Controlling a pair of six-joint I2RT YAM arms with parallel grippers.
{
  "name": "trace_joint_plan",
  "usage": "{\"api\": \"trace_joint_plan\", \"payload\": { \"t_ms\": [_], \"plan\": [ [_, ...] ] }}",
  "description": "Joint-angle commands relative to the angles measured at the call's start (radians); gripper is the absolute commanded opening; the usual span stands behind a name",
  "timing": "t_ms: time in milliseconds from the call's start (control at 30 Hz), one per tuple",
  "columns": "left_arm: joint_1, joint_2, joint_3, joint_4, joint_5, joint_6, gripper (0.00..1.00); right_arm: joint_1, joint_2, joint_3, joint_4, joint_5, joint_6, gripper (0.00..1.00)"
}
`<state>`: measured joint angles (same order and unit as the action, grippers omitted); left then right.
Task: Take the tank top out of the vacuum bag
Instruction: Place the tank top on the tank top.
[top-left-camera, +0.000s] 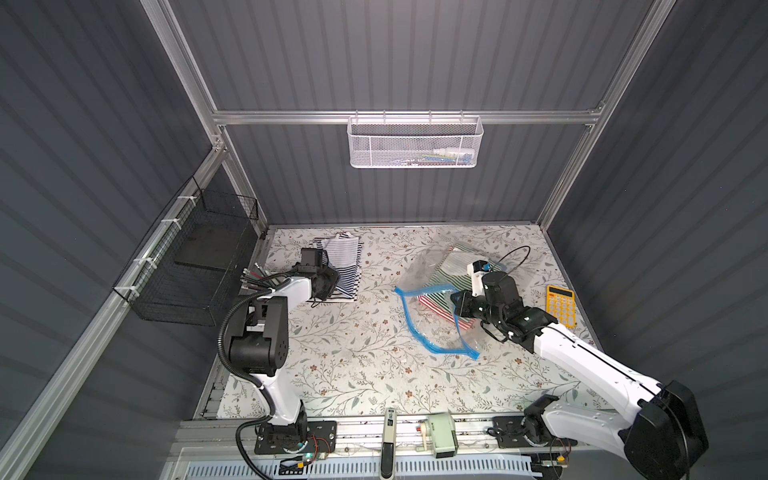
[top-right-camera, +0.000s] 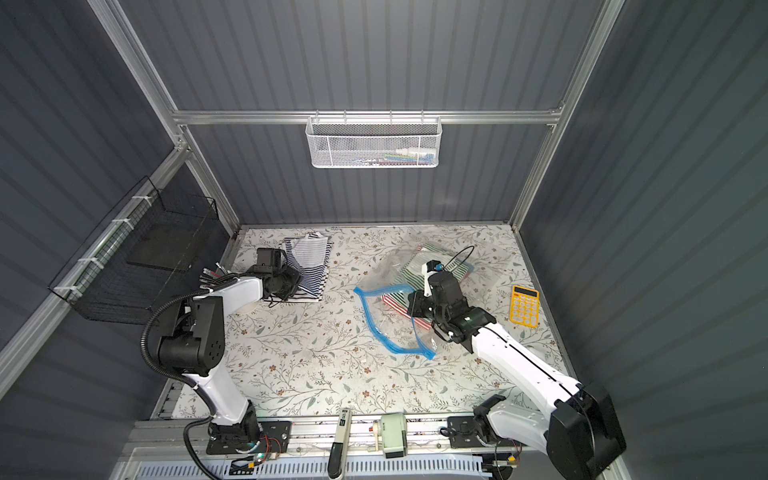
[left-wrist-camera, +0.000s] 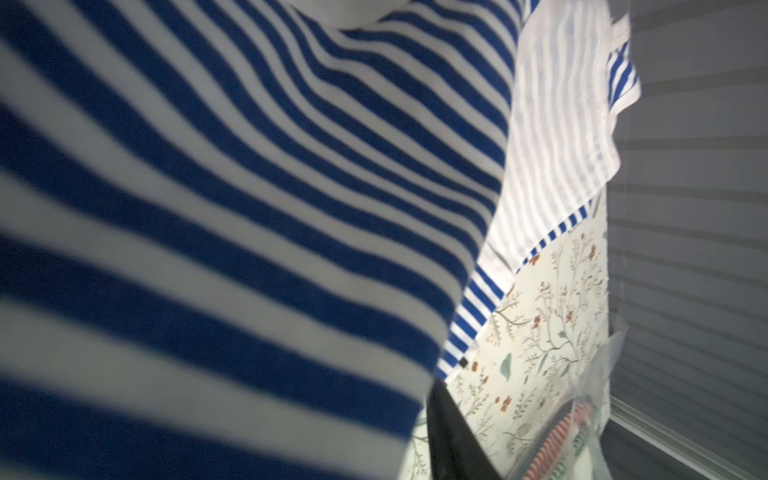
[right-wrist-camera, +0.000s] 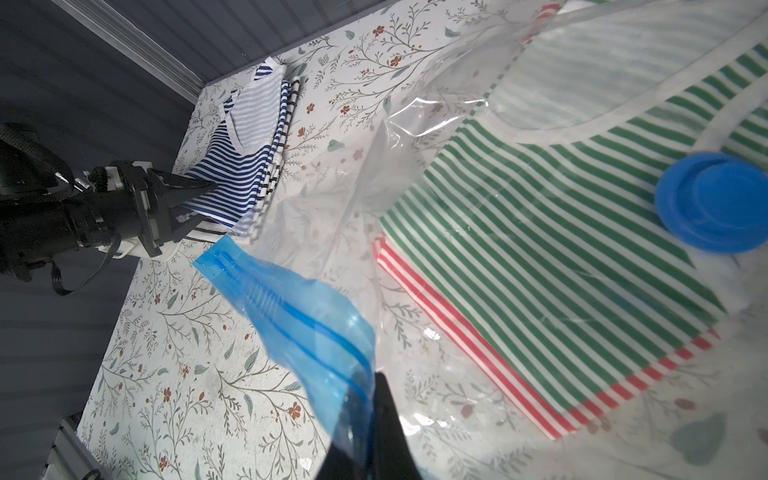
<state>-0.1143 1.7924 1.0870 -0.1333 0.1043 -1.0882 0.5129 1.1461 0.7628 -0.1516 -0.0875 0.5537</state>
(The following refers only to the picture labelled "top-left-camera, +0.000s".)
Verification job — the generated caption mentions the navy white striped tank top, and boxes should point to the navy white striped tank top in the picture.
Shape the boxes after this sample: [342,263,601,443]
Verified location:
[326,232,363,303]

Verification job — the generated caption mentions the green white striped tank top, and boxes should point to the green white striped tank top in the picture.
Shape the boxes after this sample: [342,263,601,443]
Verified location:
[426,245,507,291]

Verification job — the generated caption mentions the clear vacuum bag blue zipper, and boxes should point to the clear vacuum bag blue zipper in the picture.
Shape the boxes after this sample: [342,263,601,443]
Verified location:
[394,241,531,360]

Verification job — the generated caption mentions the black white striped tank top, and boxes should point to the black white striped tank top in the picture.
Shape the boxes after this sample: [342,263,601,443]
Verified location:
[310,235,343,250]

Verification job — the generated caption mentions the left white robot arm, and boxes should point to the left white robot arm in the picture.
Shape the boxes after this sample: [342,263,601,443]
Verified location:
[217,248,340,443]

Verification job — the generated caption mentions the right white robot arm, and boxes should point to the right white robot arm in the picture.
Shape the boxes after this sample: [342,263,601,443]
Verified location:
[450,271,709,479]

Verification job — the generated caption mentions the red white striped tank top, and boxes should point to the red white striped tank top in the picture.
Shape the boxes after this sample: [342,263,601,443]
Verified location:
[418,292,475,331]

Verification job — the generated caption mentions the pens in mug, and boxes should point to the pens in mug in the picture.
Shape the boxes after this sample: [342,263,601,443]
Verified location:
[241,265,278,291]

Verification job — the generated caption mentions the yellow calculator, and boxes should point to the yellow calculator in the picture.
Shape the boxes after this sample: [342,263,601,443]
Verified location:
[545,285,578,329]

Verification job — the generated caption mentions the pale green box device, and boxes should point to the pale green box device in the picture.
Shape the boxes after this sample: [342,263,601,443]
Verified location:
[419,412,459,459]

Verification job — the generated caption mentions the markers in white basket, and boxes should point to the markers in white basket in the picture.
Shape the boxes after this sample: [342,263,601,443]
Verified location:
[393,147,477,167]

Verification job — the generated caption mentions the black white handheld tool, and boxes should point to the black white handheld tool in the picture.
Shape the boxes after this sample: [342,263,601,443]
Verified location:
[379,408,397,480]

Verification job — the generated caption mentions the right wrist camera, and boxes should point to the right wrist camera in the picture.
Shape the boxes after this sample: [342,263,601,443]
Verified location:
[467,260,491,297]

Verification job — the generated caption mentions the black wire mesh basket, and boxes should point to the black wire mesh basket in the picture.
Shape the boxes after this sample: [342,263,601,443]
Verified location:
[113,181,259,327]

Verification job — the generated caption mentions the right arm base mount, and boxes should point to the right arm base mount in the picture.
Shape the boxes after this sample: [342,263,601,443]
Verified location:
[486,415,579,449]

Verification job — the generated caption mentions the white wire mesh basket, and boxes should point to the white wire mesh basket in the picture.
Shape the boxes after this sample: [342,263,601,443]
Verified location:
[346,114,484,169]

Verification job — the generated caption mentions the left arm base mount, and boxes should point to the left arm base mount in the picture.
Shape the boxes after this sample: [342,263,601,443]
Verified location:
[253,419,338,455]

